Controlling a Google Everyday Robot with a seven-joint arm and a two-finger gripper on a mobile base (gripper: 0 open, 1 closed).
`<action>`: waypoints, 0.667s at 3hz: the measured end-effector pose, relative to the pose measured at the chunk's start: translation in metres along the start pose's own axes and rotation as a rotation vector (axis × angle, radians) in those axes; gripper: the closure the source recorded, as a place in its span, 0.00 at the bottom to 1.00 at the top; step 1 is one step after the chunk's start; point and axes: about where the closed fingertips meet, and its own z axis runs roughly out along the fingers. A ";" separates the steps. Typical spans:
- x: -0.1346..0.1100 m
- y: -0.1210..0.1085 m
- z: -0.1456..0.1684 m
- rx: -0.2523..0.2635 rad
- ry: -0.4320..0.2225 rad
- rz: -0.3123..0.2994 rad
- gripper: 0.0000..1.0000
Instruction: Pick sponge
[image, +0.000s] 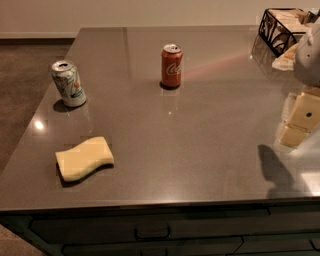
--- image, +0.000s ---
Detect orange soda can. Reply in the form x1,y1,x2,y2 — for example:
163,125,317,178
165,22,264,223
161,44,183,88

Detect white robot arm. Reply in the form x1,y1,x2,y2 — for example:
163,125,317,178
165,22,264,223
276,19,320,149

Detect dark cabinet drawer front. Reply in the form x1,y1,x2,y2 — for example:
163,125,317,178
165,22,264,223
29,204,320,256

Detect yellow sponge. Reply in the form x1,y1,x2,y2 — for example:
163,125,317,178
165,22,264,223
55,137,114,182

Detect black wire napkin basket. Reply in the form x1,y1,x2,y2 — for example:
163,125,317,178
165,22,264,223
258,8,320,57

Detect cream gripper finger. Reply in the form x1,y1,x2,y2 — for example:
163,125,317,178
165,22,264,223
278,87,320,148

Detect white green soda can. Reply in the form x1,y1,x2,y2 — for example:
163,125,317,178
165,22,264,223
52,60,86,107

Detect napkins in basket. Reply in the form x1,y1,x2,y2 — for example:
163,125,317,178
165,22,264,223
267,9,320,42

